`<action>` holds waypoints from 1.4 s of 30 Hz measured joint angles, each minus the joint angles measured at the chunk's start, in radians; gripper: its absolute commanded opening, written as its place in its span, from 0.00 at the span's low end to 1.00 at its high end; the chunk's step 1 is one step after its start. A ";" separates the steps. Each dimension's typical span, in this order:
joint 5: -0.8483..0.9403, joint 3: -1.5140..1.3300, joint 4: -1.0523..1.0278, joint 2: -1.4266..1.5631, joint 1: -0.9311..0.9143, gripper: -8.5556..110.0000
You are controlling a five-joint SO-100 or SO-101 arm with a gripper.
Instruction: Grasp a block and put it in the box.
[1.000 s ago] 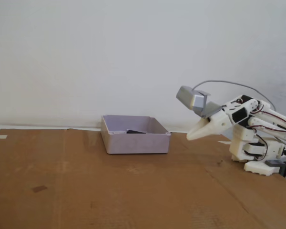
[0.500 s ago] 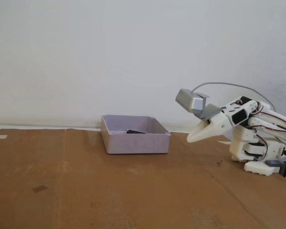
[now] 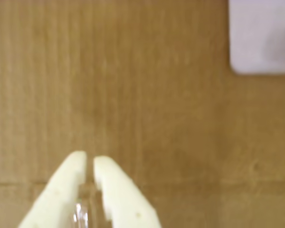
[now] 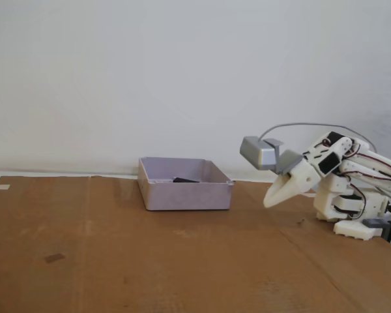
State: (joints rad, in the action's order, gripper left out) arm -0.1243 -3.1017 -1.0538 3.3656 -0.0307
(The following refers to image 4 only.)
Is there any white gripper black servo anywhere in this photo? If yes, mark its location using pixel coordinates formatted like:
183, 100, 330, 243
263, 151, 341, 209

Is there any grey plastic box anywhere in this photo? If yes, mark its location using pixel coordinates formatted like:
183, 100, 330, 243
138, 156, 235, 212

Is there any silver webcam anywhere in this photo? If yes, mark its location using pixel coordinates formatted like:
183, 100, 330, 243
239, 136, 278, 171

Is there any grey black table clamp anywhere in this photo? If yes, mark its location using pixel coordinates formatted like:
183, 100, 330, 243
363, 218, 391, 252

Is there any brown cardboard sheet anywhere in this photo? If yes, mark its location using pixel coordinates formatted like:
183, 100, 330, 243
0, 175, 391, 313

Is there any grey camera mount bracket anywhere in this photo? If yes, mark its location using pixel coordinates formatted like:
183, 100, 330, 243
263, 138, 304, 174

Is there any grey camera cable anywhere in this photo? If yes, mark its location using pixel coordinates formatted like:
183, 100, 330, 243
258, 122, 378, 153

